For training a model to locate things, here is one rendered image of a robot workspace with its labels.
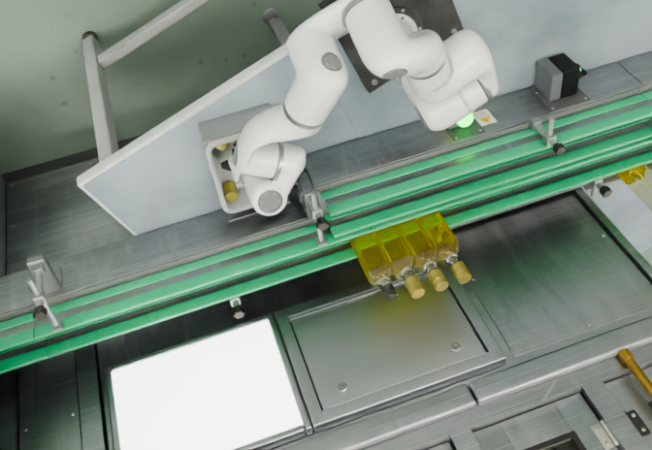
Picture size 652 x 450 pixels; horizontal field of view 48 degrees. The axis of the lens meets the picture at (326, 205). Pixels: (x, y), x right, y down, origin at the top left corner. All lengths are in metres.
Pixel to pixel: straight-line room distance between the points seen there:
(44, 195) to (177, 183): 0.76
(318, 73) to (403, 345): 0.78
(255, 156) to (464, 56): 0.43
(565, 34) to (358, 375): 1.00
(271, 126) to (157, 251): 0.61
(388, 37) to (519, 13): 0.72
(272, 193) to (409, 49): 0.43
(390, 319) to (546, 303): 0.39
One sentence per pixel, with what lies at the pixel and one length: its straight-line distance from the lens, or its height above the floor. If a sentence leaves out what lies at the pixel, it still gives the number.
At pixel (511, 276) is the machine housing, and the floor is 1.08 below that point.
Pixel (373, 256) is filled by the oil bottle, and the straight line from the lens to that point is 1.74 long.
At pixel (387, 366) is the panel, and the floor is 1.23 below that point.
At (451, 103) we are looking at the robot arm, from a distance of 1.46.
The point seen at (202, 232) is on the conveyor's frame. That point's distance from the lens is 1.84.
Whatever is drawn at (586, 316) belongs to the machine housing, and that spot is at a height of 1.27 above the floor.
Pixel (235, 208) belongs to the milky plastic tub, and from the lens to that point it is 1.78.
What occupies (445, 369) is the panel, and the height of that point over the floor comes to 1.30.
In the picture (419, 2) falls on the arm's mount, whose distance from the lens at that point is 1.69.
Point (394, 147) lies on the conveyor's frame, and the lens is 1.82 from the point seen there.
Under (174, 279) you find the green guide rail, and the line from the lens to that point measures 1.78.
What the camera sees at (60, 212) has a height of 0.33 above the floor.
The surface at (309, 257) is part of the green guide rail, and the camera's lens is 1.84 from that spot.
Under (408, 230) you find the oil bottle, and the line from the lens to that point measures 1.79.
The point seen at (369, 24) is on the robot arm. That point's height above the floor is 1.14.
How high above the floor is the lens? 2.14
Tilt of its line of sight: 45 degrees down
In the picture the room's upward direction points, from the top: 154 degrees clockwise
